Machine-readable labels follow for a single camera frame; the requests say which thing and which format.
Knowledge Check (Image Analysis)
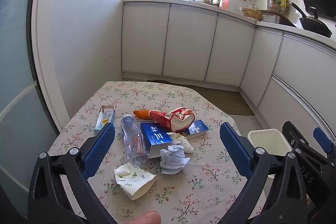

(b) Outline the small white blue box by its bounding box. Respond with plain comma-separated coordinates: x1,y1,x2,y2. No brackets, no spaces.
94,105,116,135

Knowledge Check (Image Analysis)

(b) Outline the crushed clear plastic bottle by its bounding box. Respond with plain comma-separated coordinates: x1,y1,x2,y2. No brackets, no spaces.
120,114,151,168

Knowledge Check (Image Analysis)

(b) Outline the white paper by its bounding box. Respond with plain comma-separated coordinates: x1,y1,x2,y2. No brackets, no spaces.
160,144,191,174

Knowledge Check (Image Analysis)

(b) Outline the white drawer cabinet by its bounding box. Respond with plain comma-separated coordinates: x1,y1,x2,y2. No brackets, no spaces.
239,27,336,146

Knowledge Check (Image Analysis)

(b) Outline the wicker basket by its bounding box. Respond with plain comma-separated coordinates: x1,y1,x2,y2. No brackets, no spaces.
241,7,263,21

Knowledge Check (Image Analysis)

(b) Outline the person's left hand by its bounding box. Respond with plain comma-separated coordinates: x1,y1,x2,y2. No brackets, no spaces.
130,210,161,224

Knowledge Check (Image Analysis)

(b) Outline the basket of seasoning packets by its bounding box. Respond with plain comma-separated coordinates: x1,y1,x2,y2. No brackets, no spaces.
268,0,289,14

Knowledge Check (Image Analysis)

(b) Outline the black wok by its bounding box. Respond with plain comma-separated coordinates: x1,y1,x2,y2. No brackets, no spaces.
290,2,332,38

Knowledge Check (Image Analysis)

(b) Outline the printed white tissue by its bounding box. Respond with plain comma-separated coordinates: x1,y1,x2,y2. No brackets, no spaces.
168,132,195,153

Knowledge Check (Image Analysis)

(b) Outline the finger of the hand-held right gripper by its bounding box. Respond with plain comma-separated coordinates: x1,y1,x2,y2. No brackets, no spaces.
282,121,336,214
313,127,336,153

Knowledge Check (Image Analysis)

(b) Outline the red white snack bag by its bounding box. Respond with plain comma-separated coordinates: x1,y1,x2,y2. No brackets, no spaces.
148,106,196,132

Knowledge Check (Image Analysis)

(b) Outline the white kitchen countertop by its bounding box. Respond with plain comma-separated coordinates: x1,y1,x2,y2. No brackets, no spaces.
123,0,336,50

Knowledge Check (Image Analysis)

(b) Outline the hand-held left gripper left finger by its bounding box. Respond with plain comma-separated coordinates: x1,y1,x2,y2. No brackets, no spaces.
28,122,116,224

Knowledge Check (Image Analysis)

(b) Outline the large blue white box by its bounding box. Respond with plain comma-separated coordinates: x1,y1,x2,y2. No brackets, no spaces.
140,122,181,159

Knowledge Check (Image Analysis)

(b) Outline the blue biscuit box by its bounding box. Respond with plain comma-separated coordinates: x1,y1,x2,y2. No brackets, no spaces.
181,119,210,139

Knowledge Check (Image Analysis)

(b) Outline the white kitchen cabinet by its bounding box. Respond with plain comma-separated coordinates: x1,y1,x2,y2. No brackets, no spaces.
121,1,256,88

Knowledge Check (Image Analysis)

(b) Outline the orange peel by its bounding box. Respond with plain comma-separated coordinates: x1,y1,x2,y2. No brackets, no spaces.
133,109,158,119

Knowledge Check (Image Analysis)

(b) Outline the crushed leaf-print paper cup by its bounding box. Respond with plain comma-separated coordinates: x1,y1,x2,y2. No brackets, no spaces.
113,163,156,201

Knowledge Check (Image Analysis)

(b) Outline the white plastic bin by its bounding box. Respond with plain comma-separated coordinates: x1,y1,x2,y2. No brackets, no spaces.
247,129,293,180

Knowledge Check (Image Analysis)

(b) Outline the floral tablecloth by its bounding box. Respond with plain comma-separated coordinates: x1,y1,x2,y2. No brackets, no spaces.
47,81,263,224

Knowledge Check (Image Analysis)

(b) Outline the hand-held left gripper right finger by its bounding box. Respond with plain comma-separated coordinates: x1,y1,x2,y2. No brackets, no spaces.
220,122,310,224

